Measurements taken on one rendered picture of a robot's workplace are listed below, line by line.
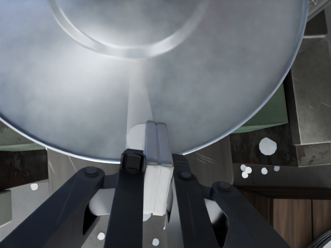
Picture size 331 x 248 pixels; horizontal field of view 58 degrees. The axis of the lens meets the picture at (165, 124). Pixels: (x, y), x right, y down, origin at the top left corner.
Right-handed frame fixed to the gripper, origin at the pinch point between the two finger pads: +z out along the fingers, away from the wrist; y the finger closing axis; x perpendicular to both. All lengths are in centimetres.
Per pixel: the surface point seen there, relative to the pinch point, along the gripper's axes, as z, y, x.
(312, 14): 14.0, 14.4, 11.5
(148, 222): 66, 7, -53
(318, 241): 35, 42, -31
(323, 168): 76, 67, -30
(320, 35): 17.5, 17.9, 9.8
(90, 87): 5.6, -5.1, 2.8
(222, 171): 3.8, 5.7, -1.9
